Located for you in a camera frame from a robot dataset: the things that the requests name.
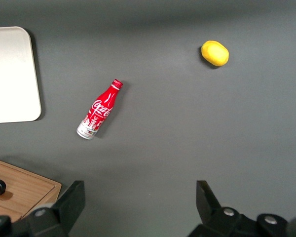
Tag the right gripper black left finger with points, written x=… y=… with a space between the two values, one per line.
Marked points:
x=71 y=200

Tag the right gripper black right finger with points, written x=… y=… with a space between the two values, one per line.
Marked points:
x=208 y=202

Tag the wooden drawer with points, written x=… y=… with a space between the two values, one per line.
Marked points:
x=29 y=181

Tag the wooden drawer cabinet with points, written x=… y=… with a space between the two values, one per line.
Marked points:
x=32 y=203

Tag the red Coca-Cola bottle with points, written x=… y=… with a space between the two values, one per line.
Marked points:
x=97 y=112

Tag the beige plastic tray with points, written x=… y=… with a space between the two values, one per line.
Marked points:
x=12 y=74

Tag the yellow lemon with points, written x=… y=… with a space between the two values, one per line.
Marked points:
x=215 y=53

